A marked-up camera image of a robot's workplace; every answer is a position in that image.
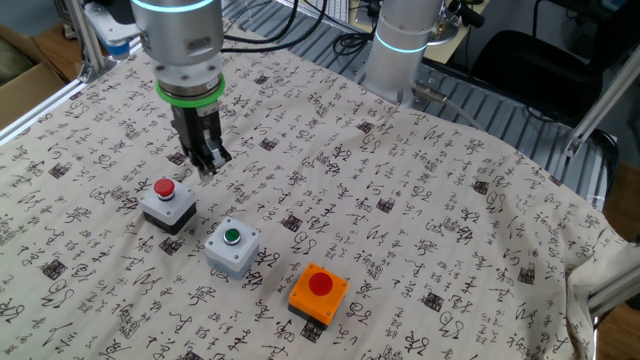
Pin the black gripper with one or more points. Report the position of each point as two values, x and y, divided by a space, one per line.
197 125

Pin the white black box red button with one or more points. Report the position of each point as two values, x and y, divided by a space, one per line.
167 211

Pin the grey box green button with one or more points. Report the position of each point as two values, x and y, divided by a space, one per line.
232 256

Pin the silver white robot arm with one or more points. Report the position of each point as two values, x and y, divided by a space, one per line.
180 40

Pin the orange box big red button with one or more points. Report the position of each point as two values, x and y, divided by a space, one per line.
305 301

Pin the beige calligraphy print tablecloth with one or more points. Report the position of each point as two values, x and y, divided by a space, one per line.
400 200

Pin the brown cardboard box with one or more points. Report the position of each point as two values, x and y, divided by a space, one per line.
25 95

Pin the beige wooden desk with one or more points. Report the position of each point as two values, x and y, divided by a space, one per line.
452 50

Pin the black cylindrical device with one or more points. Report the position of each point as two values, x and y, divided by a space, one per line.
465 12

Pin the black office chair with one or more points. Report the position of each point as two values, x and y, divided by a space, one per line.
535 75

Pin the aluminium frame post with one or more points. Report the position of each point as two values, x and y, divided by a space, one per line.
90 67
600 102

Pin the wrist camera on white bracket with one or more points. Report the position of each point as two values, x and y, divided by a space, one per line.
112 30

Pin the aluminium table frame rail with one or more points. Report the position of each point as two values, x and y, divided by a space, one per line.
40 107

